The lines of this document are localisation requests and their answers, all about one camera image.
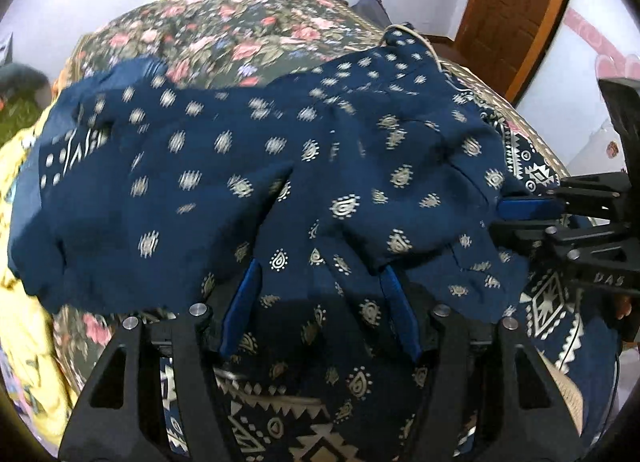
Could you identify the floral bedspread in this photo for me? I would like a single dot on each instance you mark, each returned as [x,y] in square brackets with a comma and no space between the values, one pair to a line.
[225,17]

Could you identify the pink wall sticker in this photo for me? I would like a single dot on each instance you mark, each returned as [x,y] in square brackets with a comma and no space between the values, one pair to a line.
[585,27]

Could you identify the green cloth covered table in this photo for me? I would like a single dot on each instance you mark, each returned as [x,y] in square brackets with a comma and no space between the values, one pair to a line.
[20,114]

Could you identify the white cabinet with stickers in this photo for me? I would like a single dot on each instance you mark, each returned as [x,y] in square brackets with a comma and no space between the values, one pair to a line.
[595,152]

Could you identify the person's right hand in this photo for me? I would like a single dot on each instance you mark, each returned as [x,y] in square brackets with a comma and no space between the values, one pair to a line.
[625,309]

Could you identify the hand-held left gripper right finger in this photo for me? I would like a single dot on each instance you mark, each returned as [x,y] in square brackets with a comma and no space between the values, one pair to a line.
[400,312]

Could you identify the yellow cartoon blanket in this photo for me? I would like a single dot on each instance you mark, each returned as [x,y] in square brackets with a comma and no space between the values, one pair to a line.
[30,342]

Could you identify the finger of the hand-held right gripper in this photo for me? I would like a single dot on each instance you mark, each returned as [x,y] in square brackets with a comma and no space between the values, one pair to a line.
[525,208]
[520,237]

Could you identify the brown wooden door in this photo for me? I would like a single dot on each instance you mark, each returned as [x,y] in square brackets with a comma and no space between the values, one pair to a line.
[510,2]

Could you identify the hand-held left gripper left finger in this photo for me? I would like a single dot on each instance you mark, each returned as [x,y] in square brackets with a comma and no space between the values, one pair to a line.
[240,312]

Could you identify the grey bag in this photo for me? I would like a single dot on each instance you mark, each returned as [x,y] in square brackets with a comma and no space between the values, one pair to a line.
[372,7]

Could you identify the grey pillow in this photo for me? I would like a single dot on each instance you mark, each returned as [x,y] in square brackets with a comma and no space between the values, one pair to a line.
[20,77]

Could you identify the navy patterned hooded robe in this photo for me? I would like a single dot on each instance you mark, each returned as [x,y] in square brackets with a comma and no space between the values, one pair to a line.
[225,167]

